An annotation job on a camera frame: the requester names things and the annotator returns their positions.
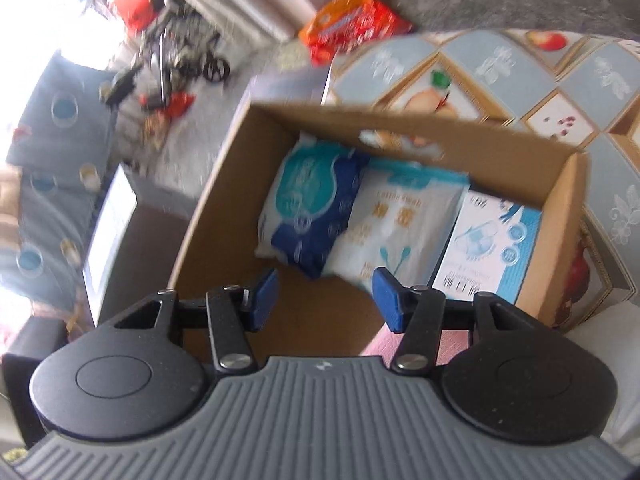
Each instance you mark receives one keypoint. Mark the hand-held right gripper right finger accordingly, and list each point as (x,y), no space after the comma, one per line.
(387,305)

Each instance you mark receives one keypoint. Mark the light blue mask box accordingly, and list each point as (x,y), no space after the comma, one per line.
(485,245)

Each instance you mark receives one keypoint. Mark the fruit-print tablecloth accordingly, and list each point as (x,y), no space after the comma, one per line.
(500,60)

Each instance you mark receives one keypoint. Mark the grey appliance carton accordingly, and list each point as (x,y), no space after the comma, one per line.
(145,250)

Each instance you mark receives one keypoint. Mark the dark low furniture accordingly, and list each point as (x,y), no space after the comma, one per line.
(25,370)

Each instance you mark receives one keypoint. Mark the blue patterned sofa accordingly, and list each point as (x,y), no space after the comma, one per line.
(50,210)

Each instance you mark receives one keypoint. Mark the orange red snack package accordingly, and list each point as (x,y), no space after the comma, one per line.
(350,20)

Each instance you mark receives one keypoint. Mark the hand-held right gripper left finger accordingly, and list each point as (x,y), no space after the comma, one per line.
(265,300)

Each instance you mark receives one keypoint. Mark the red fabric bag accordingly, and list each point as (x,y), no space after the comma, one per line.
(132,7)

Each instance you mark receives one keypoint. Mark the blue wet wipes pack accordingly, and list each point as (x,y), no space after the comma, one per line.
(305,195)

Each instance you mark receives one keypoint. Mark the pink towel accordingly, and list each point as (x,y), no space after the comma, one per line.
(384,345)

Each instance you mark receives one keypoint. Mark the brown cardboard box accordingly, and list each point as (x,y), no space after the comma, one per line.
(225,240)

